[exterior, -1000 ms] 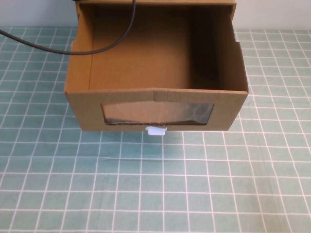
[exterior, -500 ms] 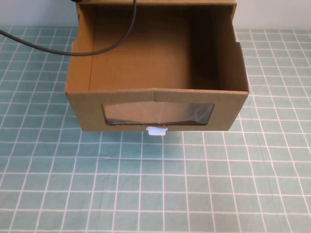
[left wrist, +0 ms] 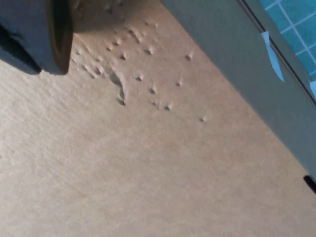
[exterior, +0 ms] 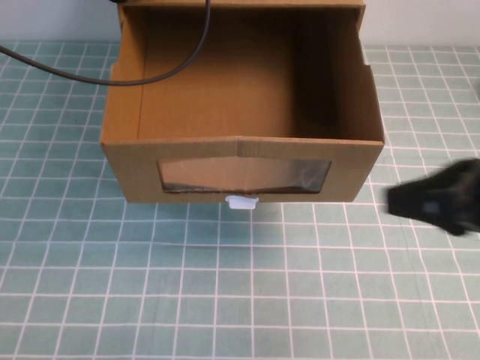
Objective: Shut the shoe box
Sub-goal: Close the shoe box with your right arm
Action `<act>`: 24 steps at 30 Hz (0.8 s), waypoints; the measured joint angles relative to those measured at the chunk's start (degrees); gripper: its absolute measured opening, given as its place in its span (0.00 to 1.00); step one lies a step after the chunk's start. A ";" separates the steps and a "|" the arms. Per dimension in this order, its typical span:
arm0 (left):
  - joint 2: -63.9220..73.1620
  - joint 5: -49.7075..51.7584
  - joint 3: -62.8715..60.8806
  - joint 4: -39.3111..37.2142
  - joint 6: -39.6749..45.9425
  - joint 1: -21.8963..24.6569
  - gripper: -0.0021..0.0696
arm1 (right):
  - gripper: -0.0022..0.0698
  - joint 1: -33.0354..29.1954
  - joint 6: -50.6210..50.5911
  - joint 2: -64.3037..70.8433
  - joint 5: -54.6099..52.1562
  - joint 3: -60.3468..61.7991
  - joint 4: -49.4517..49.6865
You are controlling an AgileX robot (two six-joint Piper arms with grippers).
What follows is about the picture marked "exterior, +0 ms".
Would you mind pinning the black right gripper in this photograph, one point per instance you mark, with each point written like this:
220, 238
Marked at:
455, 195

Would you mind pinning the cardboard drawer with window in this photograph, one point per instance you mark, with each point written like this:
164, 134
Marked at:
240, 93

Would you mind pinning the green checkered tablecloth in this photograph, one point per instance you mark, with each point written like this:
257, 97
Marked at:
240, 285

